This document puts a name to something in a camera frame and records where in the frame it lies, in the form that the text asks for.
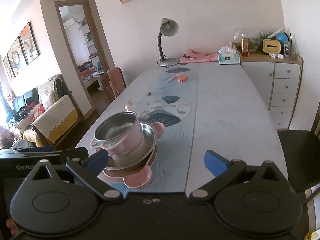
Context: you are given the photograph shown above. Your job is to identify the pink flamingo steel cup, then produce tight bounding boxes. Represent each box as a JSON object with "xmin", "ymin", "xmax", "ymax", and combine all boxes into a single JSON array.
[{"xmin": 90, "ymin": 111, "xmax": 143, "ymax": 156}]

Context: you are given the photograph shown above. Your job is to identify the pink bear shaped plate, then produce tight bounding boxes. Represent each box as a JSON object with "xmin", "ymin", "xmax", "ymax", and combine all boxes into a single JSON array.
[{"xmin": 99, "ymin": 122, "xmax": 165, "ymax": 189}]

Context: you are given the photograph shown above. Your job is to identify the large stainless steel bowl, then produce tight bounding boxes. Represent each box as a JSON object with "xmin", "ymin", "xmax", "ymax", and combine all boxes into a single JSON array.
[{"xmin": 105, "ymin": 122, "xmax": 158, "ymax": 171}]

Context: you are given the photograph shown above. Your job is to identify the person left hand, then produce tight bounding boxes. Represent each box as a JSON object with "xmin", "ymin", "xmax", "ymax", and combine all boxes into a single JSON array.
[{"xmin": 5, "ymin": 218, "xmax": 20, "ymax": 236}]

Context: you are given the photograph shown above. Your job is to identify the sofa with cream yellow throw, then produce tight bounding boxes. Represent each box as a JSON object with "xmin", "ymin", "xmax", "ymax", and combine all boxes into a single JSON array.
[{"xmin": 13, "ymin": 74, "xmax": 83, "ymax": 147}]

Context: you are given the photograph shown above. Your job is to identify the beige tape roll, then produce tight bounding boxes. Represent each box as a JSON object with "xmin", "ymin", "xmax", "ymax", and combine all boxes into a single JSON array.
[{"xmin": 140, "ymin": 114, "xmax": 150, "ymax": 120}]

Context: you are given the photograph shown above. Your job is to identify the black seat wooden chair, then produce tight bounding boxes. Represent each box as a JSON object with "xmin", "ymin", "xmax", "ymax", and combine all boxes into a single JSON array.
[{"xmin": 276, "ymin": 109, "xmax": 320, "ymax": 205}]

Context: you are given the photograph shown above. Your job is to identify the wooden chair with pink cloth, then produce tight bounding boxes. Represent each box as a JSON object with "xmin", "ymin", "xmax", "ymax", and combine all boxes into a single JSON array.
[{"xmin": 101, "ymin": 67, "xmax": 126, "ymax": 104}]

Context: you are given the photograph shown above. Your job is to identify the orange packet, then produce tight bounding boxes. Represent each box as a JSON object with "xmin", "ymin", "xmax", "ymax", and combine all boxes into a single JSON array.
[{"xmin": 177, "ymin": 74, "xmax": 188, "ymax": 83}]

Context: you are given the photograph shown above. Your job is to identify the white pink pen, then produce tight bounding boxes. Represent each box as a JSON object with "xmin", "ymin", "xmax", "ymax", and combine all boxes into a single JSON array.
[{"xmin": 166, "ymin": 74, "xmax": 180, "ymax": 82}]

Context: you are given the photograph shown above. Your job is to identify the white wooden sideboard cabinet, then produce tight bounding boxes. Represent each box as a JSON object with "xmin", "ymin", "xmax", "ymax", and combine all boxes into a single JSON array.
[{"xmin": 241, "ymin": 54, "xmax": 303, "ymax": 130}]

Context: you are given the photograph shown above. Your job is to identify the tissue box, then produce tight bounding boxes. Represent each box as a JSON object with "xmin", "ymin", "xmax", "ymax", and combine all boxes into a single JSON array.
[{"xmin": 217, "ymin": 47, "xmax": 240, "ymax": 65}]

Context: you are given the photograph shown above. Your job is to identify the pink folded cloth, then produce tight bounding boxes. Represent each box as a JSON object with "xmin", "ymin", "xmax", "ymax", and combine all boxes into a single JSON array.
[{"xmin": 180, "ymin": 49, "xmax": 218, "ymax": 64}]

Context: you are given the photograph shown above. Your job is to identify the glass fish bowl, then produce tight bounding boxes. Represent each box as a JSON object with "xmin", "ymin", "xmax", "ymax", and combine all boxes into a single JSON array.
[{"xmin": 233, "ymin": 28, "xmax": 261, "ymax": 54}]

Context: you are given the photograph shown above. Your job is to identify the yellow tissue holder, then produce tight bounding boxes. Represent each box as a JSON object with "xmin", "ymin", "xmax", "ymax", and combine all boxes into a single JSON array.
[{"xmin": 262, "ymin": 38, "xmax": 281, "ymax": 54}]

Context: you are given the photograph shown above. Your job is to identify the blue globe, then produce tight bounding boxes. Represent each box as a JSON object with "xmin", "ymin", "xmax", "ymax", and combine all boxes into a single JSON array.
[{"xmin": 275, "ymin": 33, "xmax": 290, "ymax": 54}]

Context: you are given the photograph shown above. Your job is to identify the grey desk lamp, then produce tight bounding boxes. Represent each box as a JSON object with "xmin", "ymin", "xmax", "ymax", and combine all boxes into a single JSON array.
[{"xmin": 157, "ymin": 18, "xmax": 180, "ymax": 68}]

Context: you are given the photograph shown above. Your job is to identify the framed wall pictures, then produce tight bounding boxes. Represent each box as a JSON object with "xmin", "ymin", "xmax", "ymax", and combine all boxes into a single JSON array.
[{"xmin": 3, "ymin": 22, "xmax": 40, "ymax": 81}]

